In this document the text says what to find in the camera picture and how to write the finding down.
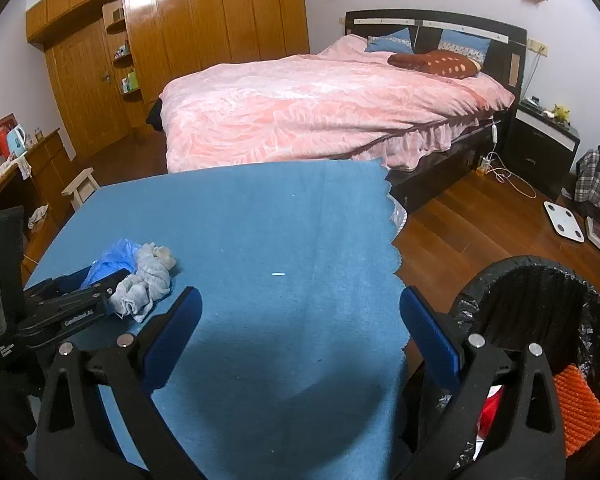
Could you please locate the black nightstand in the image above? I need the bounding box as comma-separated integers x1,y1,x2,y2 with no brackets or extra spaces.
502,101,580,200

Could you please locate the wooden desk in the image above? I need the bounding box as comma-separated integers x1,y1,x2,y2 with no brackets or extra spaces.
0,130,78,280

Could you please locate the yellow plush toy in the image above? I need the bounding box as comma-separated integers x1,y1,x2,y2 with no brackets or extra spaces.
552,104,570,125

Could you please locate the blue table cloth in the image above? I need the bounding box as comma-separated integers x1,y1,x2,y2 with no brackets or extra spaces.
32,160,408,479

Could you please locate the white charger cable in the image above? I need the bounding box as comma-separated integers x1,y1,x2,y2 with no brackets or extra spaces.
477,119,538,201

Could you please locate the wooden wardrobe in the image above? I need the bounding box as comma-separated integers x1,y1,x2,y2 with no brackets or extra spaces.
26,0,309,160

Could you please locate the blue pillow left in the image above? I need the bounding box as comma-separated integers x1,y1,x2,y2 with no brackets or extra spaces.
365,27,414,54

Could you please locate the blue pillow right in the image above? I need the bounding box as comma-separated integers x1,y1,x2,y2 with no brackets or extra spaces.
438,29,491,65

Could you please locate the grey sock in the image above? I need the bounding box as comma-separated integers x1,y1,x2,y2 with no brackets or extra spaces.
110,243,176,323

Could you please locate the white bathroom scale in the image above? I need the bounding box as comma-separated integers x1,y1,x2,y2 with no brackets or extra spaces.
543,200,584,243

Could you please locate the orange foam net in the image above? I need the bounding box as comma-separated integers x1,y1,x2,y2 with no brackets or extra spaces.
554,364,600,457

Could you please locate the blue plastic bag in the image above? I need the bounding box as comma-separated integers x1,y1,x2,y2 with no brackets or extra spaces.
80,238,140,289

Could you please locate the black trash bin with bag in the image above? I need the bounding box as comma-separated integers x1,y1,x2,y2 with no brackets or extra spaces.
400,256,600,479

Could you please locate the light blue kettle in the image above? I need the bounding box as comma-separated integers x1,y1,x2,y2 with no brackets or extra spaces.
6,125,27,157

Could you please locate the blue pillow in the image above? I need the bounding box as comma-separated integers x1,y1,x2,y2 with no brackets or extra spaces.
365,27,414,54
438,29,491,65

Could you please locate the brown dotted pillow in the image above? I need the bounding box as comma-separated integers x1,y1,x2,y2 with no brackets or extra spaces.
388,50,481,79

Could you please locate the red knitted glove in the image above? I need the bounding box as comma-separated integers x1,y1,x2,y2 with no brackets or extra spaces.
477,385,502,440

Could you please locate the white framed scale pink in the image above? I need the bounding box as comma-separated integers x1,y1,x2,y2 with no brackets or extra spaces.
585,217,600,251

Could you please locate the bed with pink duvet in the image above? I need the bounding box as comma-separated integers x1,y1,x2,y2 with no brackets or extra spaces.
147,9,528,173

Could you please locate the white small stool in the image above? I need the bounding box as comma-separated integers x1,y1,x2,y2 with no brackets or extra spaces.
61,167,100,211

